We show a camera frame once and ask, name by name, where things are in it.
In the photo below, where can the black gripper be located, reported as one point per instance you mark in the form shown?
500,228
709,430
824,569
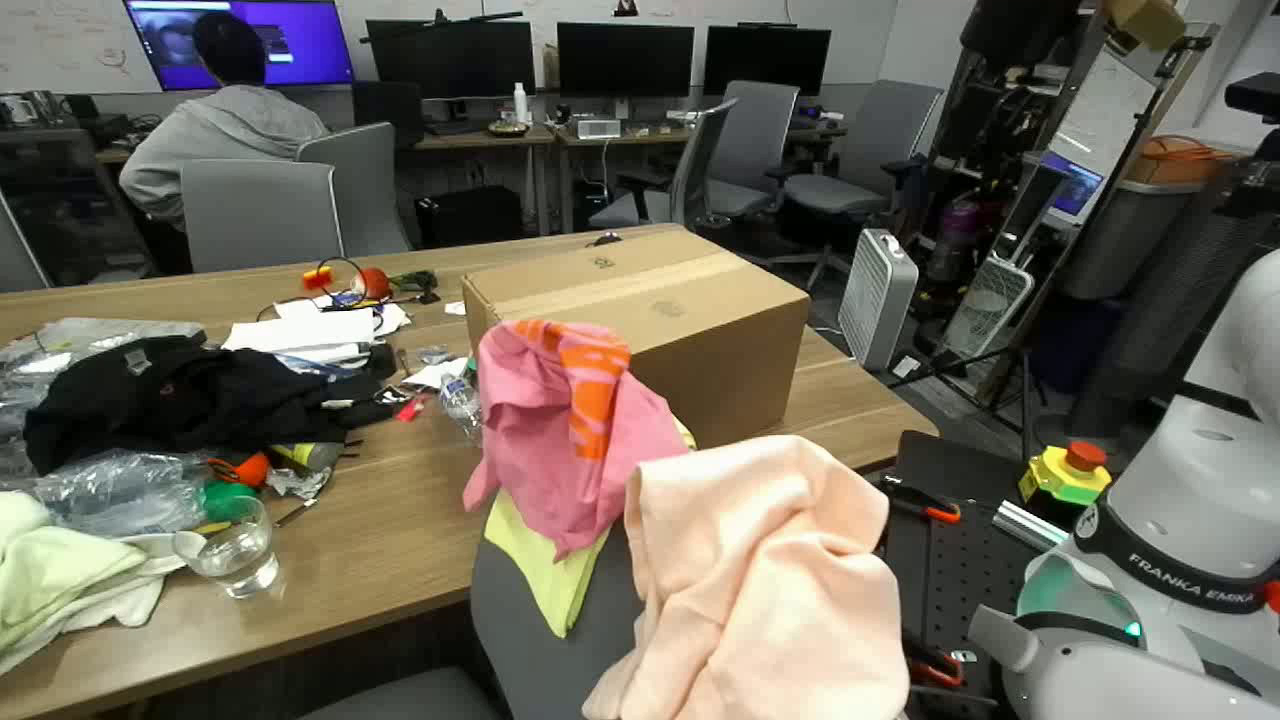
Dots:
1026,26

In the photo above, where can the peach shirt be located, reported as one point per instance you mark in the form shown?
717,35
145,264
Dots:
763,587

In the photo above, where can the pink and orange shirt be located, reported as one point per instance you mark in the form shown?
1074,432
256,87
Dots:
527,442

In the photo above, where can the yellow cloth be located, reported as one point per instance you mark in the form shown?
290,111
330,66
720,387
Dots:
555,580

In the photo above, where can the brown cardboard box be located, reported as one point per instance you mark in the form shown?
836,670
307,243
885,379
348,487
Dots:
692,313

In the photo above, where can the grey cloth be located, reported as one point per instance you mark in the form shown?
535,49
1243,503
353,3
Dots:
123,332

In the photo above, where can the light green cloth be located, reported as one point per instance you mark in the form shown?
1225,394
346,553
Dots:
54,573

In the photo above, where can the blue screen display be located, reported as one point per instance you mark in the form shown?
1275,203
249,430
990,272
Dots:
1074,184

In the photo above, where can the grey bin with orange lid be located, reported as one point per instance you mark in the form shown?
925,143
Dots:
1135,225

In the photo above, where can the black computer monitor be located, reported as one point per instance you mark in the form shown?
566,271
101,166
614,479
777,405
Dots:
625,56
767,56
448,56

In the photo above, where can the white slatted appliance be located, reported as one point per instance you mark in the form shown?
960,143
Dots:
990,307

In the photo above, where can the white air purifier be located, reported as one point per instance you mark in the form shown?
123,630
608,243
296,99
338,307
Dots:
878,303

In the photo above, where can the yellow red emergency stop button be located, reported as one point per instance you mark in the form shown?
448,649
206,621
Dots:
1066,475

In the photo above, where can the white plastic bottle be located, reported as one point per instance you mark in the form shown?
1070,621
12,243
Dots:
522,104

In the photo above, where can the round plate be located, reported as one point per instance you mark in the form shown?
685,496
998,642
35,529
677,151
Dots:
506,127

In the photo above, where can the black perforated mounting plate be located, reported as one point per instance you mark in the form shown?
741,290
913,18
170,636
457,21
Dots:
960,562

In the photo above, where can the wooden office desk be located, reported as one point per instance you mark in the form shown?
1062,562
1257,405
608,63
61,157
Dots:
465,137

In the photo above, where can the black bag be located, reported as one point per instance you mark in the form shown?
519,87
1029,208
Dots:
465,219

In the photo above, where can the clear water bottle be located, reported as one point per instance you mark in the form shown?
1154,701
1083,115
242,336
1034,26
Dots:
463,394

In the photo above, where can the orange red toy object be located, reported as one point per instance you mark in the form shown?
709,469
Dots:
375,281

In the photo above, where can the purple lit monitor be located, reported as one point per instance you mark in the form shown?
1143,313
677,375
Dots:
314,43

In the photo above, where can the white paper stack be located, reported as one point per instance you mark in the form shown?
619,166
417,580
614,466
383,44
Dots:
314,330

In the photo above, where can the seated person in grey hoodie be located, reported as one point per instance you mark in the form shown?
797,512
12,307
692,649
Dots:
227,132

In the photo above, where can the grey-framed mesh office chair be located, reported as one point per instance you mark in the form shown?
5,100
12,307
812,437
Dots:
527,665

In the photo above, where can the orange plastic cap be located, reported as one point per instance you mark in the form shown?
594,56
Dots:
249,469

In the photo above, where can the green plastic object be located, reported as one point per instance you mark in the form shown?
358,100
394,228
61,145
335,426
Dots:
227,503

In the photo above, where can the black clothing pile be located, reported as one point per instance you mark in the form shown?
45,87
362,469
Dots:
175,403

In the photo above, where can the clear plastic cup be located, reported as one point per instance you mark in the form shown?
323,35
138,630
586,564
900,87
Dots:
242,562

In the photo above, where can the clear plastic bag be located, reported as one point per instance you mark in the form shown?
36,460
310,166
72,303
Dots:
112,487

